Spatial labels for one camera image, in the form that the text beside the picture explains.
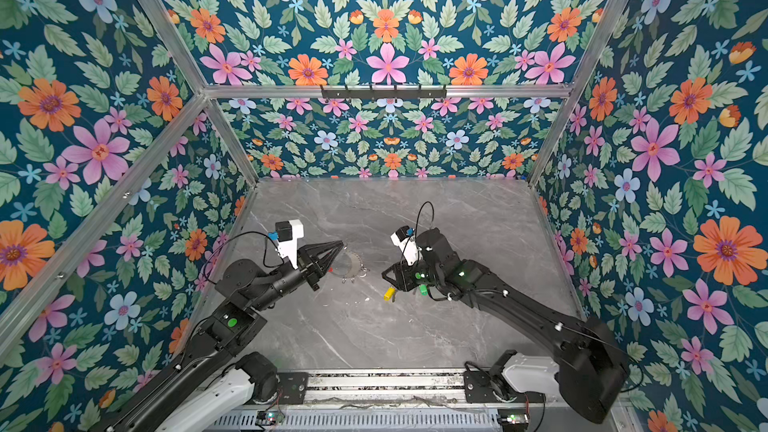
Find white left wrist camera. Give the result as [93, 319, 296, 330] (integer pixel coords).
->
[275, 219, 304, 269]

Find silver keyring with red grip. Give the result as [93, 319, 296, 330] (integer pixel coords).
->
[329, 251, 368, 283]

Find yellow key tag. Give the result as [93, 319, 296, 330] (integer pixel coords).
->
[383, 287, 396, 301]

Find aluminium frame bars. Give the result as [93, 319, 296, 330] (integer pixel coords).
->
[1, 0, 626, 371]

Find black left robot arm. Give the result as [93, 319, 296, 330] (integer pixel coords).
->
[92, 240, 344, 431]

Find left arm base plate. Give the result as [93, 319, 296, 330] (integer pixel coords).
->
[223, 371, 310, 406]

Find white vented cable duct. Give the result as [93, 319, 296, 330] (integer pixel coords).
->
[204, 408, 502, 431]

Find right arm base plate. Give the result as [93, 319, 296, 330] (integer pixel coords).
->
[463, 370, 545, 405]

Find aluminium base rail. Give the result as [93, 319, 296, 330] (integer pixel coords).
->
[134, 367, 631, 409]

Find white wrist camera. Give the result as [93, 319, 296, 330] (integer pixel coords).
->
[390, 226, 420, 266]
[275, 219, 304, 269]

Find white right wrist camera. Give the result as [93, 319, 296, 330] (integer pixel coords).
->
[390, 226, 420, 266]

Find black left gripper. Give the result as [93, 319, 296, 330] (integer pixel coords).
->
[248, 237, 344, 315]

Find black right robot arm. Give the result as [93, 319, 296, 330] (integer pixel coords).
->
[382, 226, 630, 424]

